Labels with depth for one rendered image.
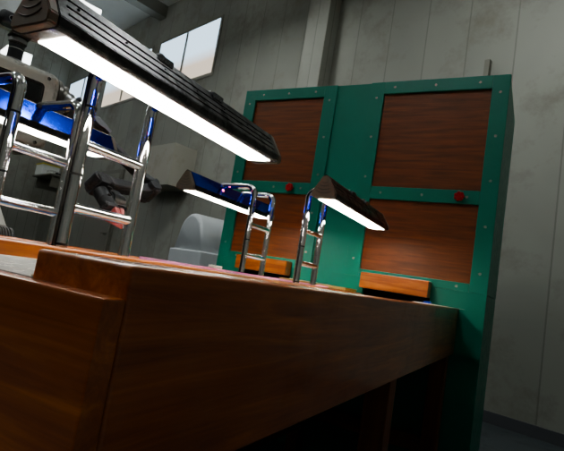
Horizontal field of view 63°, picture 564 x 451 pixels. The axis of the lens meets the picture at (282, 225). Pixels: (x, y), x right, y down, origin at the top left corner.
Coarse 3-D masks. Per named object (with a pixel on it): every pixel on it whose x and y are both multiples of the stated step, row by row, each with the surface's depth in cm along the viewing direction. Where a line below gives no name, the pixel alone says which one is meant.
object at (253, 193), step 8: (224, 184) 190; (232, 184) 187; (240, 184) 186; (248, 184) 184; (248, 192) 202; (256, 192) 183; (264, 192) 199; (272, 200) 195; (272, 208) 195; (248, 216) 181; (272, 216) 195; (248, 224) 181; (248, 232) 181; (248, 240) 180; (264, 240) 194; (264, 248) 193; (248, 256) 182; (256, 256) 187; (264, 256) 193; (240, 264) 179; (264, 264) 193
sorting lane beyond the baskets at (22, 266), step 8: (0, 256) 65; (8, 256) 69; (16, 256) 70; (0, 264) 49; (8, 264) 51; (16, 264) 53; (24, 264) 56; (32, 264) 58; (16, 272) 42; (24, 272) 43; (32, 272) 45
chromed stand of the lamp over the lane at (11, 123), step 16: (0, 80) 102; (16, 80) 99; (16, 96) 98; (16, 112) 98; (48, 112) 121; (16, 128) 98; (0, 144) 97; (16, 144) 99; (0, 160) 96; (48, 160) 106; (64, 160) 109; (0, 176) 96; (64, 176) 110; (0, 192) 97; (32, 208) 103; (48, 208) 107; (48, 240) 108
